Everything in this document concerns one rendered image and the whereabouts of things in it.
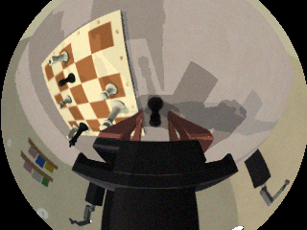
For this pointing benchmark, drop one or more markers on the white pawn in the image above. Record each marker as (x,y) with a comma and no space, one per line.
(111,89)
(67,100)

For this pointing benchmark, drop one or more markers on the white rook chess piece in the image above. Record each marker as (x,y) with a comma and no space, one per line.
(54,59)

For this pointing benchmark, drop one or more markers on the cream and brown chessboard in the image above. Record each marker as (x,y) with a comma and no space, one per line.
(97,56)

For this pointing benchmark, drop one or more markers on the white chess king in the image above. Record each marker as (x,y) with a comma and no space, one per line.
(117,108)

